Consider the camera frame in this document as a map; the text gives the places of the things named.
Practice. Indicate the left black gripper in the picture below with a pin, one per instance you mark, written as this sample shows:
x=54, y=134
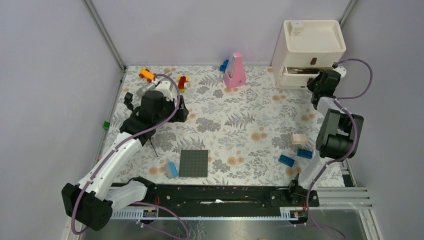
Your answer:
x=180, y=115

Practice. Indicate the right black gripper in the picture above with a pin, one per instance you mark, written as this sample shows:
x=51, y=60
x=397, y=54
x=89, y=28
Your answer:
x=310, y=85

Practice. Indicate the cream three-drawer organizer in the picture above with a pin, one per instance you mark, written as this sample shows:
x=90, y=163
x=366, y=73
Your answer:
x=297, y=59

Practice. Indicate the white cosmetic box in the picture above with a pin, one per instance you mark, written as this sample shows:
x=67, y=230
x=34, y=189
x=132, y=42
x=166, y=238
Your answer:
x=295, y=27

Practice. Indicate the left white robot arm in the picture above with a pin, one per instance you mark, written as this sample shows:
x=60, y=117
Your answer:
x=89, y=203

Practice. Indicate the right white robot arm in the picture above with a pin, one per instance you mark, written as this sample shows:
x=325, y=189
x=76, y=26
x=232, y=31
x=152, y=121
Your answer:
x=336, y=141

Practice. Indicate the red yellow toy figure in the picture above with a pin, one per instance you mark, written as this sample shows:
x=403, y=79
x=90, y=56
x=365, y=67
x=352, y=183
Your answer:
x=182, y=83

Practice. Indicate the grey microphone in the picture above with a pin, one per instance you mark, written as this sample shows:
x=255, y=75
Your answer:
x=161, y=83

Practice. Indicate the black mini tripod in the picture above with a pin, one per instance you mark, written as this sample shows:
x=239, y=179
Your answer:
x=135, y=123

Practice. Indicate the grey lego baseplate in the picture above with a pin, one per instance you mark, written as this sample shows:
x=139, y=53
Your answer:
x=193, y=164

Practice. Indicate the orange toy car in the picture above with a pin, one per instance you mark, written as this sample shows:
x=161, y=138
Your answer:
x=147, y=75

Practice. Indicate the blue grey lego brick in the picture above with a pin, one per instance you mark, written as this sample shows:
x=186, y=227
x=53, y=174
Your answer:
x=171, y=170

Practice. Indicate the cream lego brick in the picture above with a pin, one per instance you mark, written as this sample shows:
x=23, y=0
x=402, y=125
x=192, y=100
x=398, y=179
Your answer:
x=299, y=138

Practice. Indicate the blue toy brick back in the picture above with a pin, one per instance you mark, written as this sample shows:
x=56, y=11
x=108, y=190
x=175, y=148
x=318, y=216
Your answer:
x=224, y=65

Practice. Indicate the blue lego brick right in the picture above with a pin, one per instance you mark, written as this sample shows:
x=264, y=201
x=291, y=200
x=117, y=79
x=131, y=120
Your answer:
x=303, y=153

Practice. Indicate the green clip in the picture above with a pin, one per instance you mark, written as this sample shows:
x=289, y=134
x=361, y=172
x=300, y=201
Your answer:
x=106, y=125

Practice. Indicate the blue lego brick left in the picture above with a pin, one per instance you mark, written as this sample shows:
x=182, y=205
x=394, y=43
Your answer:
x=288, y=161

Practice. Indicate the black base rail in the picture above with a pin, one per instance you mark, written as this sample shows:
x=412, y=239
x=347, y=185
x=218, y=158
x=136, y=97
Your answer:
x=228, y=200

